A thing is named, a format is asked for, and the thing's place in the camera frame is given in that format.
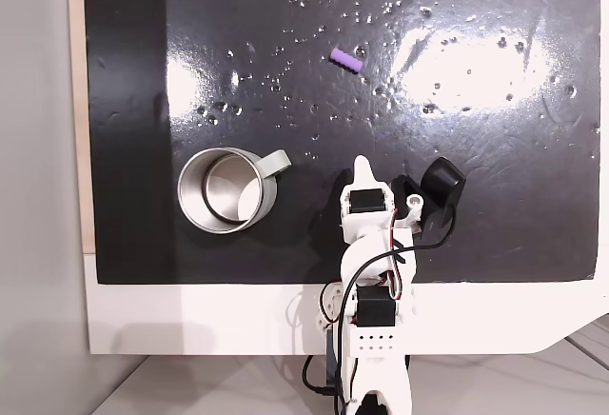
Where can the purple ribbed pen grip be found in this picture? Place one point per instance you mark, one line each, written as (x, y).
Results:
(346, 60)

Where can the glossy black mat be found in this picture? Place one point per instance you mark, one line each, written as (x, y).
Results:
(285, 243)

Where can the white board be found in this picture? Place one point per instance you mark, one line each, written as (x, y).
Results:
(190, 320)

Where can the light wooden board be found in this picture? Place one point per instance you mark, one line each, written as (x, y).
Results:
(78, 101)

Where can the black oval camera box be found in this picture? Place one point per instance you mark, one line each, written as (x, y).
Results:
(443, 179)

